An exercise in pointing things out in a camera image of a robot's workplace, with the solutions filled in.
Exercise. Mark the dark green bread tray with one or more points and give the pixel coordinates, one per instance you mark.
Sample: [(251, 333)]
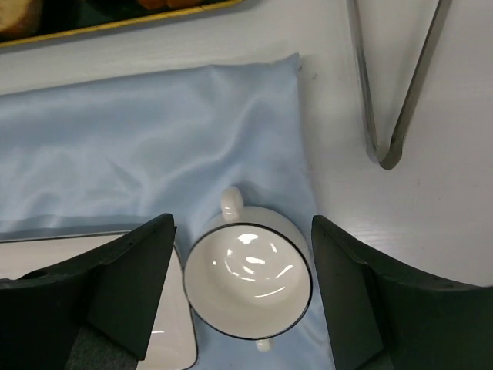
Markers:
[(69, 18)]

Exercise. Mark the white rectangular plate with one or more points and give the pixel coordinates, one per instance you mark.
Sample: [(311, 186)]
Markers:
[(172, 343)]

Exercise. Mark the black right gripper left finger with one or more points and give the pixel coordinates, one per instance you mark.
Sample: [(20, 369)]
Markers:
[(93, 311)]

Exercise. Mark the white two-handled soup cup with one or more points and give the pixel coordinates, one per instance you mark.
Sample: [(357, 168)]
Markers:
[(249, 275)]

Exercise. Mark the left bread slice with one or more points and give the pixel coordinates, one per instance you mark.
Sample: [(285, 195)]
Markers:
[(20, 18)]

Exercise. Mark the metal tongs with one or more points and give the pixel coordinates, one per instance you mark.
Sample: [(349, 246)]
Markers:
[(394, 44)]

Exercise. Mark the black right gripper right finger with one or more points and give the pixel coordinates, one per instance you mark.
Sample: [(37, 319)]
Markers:
[(383, 313)]

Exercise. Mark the light blue cloth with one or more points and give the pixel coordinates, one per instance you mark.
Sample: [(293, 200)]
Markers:
[(108, 155)]

